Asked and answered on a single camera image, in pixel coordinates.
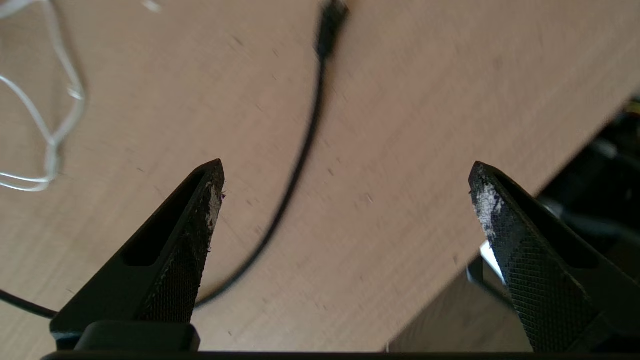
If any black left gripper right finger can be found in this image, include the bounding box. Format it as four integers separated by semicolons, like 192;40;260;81
468;161;640;354

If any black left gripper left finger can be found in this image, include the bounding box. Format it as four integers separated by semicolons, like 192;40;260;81
50;159;226;352

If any thin white power cable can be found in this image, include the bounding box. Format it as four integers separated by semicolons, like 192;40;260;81
0;0;87;193

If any black ethernet cable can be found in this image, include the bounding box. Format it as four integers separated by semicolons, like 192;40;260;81
0;0;351;321

